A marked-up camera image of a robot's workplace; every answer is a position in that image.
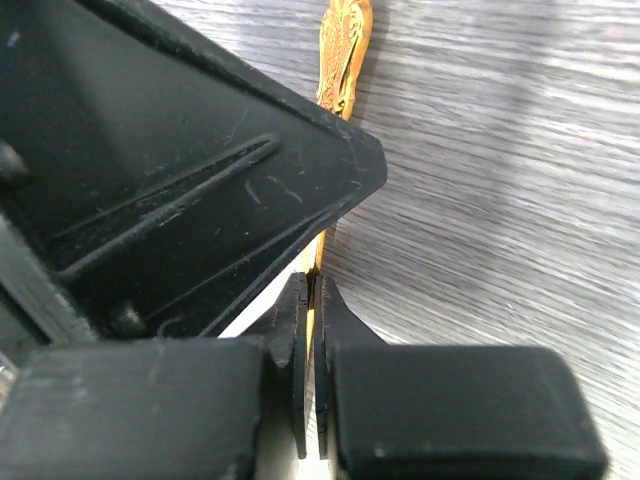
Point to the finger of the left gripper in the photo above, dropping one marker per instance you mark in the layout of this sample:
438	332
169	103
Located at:
153	183

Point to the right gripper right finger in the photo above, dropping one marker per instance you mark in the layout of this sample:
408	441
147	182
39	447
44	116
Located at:
401	411

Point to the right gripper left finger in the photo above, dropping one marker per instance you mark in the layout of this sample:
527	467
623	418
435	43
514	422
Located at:
198	408

